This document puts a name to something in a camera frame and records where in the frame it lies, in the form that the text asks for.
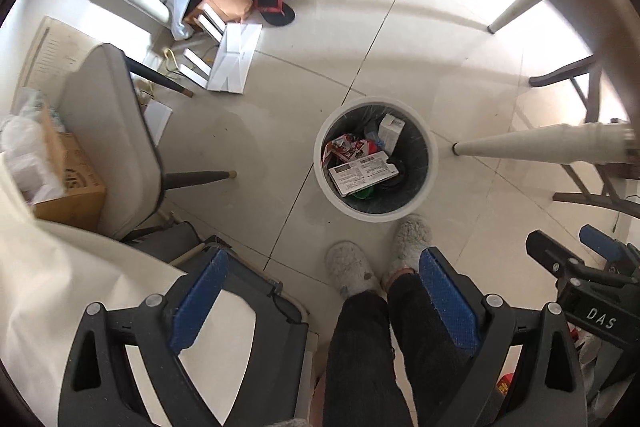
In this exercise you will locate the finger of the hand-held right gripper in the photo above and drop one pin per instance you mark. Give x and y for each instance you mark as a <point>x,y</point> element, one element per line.
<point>602,239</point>
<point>550,252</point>

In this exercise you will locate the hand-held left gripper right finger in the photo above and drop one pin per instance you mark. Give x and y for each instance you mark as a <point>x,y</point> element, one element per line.
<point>447,302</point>

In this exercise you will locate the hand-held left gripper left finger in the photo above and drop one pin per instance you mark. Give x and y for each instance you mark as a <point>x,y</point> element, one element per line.
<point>200,302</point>

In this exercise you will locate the black round lid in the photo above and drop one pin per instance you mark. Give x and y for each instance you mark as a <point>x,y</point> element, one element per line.
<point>396,180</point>

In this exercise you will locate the white round trash bin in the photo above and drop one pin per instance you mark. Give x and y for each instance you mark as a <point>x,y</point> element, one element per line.
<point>419,157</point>

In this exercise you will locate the white medicine box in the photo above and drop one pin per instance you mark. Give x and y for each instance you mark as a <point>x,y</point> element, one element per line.
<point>362,172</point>

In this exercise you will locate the white long paper box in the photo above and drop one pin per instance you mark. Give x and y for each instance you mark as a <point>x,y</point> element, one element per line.
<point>391,132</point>

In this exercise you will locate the red white snack wrapper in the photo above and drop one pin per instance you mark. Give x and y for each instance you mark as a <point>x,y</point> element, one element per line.
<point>350,150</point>

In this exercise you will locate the dark grey folding stool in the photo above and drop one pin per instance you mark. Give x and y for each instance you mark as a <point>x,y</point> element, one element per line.
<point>250,287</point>

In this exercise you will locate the grey fuzzy slipper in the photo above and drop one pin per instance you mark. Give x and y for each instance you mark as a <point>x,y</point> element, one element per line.
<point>350,267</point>
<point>412,237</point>

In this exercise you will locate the person's legs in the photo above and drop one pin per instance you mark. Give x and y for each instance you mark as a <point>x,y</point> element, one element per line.
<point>370,357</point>

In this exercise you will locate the red packet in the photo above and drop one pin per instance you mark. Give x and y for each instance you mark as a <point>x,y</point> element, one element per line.
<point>506,383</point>

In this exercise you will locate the white table leg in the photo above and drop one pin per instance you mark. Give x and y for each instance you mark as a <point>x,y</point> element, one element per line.
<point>545,146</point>
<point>517,7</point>

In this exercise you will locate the white cloth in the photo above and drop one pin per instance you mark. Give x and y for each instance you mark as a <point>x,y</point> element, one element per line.
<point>75,307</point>

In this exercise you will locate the dark wooden chair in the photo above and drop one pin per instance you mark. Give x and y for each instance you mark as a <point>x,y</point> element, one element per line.
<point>592,92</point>

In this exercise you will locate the grey chair black legs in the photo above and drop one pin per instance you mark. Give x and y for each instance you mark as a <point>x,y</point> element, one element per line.
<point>110,147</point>

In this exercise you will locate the small white paper sheet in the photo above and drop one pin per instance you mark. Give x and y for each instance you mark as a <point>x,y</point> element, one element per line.
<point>157,119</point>

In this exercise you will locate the printed paper sheet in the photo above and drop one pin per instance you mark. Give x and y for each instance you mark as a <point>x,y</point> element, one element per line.
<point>50,52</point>

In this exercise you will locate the black red flip-flop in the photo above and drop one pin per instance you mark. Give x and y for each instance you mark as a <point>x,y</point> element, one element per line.
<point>272,7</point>

